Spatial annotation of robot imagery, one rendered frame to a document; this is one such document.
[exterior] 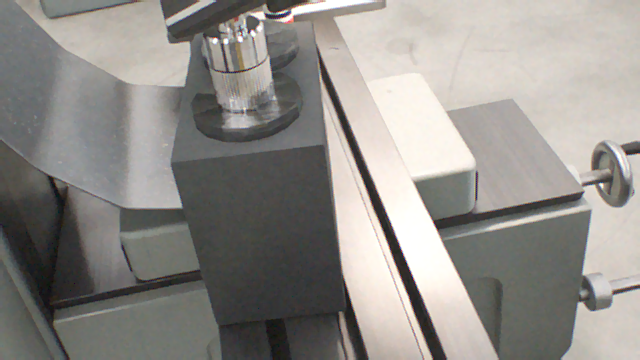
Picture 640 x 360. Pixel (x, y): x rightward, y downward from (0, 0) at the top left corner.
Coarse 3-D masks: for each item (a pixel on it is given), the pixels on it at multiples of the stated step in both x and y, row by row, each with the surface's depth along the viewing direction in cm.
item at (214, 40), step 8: (248, 16) 57; (248, 24) 56; (256, 24) 56; (208, 32) 56; (216, 32) 55; (224, 32) 55; (232, 32) 55; (240, 32) 55; (248, 32) 55; (256, 32) 55; (264, 32) 56; (208, 40) 55; (216, 40) 54; (224, 40) 54; (232, 40) 54; (240, 40) 54; (248, 40) 55; (256, 40) 55; (208, 48) 55; (216, 48) 55; (224, 48) 55; (232, 48) 55; (240, 48) 55; (248, 48) 55
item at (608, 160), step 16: (608, 144) 123; (624, 144) 122; (592, 160) 129; (608, 160) 124; (624, 160) 120; (576, 176) 121; (592, 176) 124; (608, 176) 124; (624, 176) 119; (608, 192) 126; (624, 192) 120
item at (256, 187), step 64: (192, 64) 68; (192, 128) 59; (256, 128) 56; (320, 128) 57; (192, 192) 58; (256, 192) 58; (320, 192) 58; (256, 256) 62; (320, 256) 63; (256, 320) 67
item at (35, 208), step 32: (0, 160) 95; (0, 192) 91; (32, 192) 105; (64, 192) 121; (0, 224) 90; (32, 224) 102; (0, 256) 91; (32, 256) 98; (0, 288) 92; (32, 288) 97; (0, 320) 93; (32, 320) 98; (0, 352) 96; (32, 352) 98; (64, 352) 105
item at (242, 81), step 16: (256, 48) 55; (208, 64) 57; (224, 64) 55; (240, 64) 55; (256, 64) 56; (224, 80) 56; (240, 80) 56; (256, 80) 57; (272, 80) 59; (224, 96) 57; (240, 96) 57; (256, 96) 57; (272, 96) 59
